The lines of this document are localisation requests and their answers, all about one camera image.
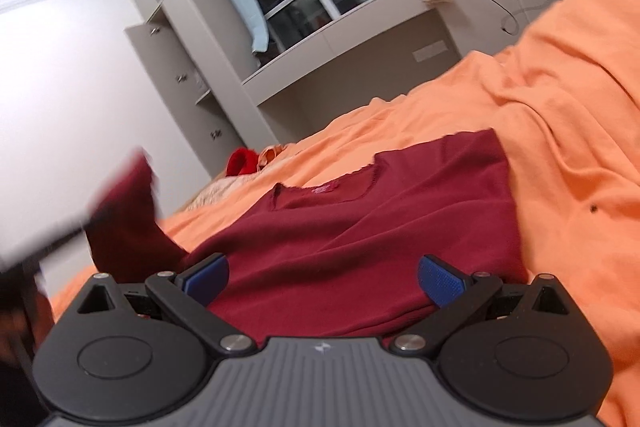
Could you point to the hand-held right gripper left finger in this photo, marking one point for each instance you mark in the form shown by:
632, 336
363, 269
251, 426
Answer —
207, 281

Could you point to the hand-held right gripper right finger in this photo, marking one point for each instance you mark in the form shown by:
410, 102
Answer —
440, 282

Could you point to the maroon shirt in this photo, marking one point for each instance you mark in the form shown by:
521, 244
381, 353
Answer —
350, 247

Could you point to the beige patterned bedding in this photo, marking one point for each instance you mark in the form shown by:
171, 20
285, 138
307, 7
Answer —
220, 194

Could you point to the red fuzzy cloth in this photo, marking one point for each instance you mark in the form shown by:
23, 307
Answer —
242, 162

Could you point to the small orange cloth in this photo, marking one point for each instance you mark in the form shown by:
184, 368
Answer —
272, 154

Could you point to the orange blanket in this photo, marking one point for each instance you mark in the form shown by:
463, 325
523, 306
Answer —
575, 132

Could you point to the grey drawer cabinet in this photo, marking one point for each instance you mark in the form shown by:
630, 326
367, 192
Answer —
185, 72

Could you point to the grey desk cabinet unit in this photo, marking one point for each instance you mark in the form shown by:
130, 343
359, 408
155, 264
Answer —
350, 47

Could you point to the white wall socket plate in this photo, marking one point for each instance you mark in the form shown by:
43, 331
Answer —
428, 50

